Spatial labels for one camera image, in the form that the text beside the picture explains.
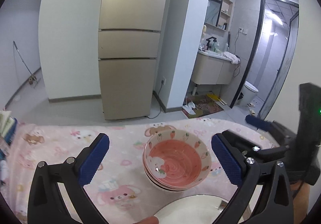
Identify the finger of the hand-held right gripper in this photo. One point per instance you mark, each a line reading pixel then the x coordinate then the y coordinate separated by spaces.
pixel 258 123
pixel 272 152

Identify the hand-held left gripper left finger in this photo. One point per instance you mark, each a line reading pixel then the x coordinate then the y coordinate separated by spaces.
pixel 95 161

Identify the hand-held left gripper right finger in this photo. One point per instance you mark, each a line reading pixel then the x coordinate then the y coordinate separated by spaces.
pixel 227 161

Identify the pink carrot print bowl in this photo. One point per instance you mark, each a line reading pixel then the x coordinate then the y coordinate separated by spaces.
pixel 156 184
pixel 175 163

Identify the white plate with cat print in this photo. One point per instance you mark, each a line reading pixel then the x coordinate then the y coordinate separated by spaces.
pixel 190 210

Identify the person's right forearm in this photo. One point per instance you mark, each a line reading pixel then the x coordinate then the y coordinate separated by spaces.
pixel 301 199

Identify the person's left hand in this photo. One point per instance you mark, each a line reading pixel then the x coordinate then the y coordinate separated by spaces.
pixel 150 220

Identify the black trash bin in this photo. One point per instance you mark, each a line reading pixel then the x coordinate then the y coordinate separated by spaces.
pixel 240 97

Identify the white toilet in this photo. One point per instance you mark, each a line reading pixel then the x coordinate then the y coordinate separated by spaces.
pixel 249 93

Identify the pink printed blanket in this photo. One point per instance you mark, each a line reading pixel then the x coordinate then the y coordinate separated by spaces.
pixel 62 151

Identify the yellow tool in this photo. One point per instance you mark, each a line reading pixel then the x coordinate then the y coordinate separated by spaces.
pixel 215 97

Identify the patterned floor mat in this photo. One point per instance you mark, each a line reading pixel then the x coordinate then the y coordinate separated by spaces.
pixel 208 107

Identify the glass shower partition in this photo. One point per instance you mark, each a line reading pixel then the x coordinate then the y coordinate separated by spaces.
pixel 283 68

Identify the white slippers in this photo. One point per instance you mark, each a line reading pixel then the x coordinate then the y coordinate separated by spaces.
pixel 189 107

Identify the white crumpled towel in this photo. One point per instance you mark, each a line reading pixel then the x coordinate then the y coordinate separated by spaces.
pixel 232 57

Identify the beige vanity cabinet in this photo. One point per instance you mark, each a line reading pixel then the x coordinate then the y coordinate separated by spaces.
pixel 208 70

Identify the green bottle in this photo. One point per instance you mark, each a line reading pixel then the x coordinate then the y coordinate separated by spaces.
pixel 217 47

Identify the hanging shower tool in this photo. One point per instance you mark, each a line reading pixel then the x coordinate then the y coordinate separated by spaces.
pixel 229 40

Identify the gold three-door fridge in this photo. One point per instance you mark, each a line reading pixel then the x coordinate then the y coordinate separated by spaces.
pixel 130 75

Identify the black faucet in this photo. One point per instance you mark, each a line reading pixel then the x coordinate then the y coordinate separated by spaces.
pixel 209 43

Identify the stack of booklets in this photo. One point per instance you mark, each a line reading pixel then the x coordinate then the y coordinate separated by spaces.
pixel 6 123

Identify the mop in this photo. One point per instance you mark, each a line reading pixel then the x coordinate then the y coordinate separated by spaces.
pixel 32 78

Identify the mirror cabinet with shelves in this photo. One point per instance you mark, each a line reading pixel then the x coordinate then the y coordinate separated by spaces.
pixel 215 8

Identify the black door frame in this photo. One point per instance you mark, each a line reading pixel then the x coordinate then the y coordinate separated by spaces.
pixel 250 50

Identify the bathroom wall socket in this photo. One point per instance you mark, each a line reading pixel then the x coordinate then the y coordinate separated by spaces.
pixel 242 30

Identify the low white wall socket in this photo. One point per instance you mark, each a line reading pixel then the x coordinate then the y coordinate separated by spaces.
pixel 163 80

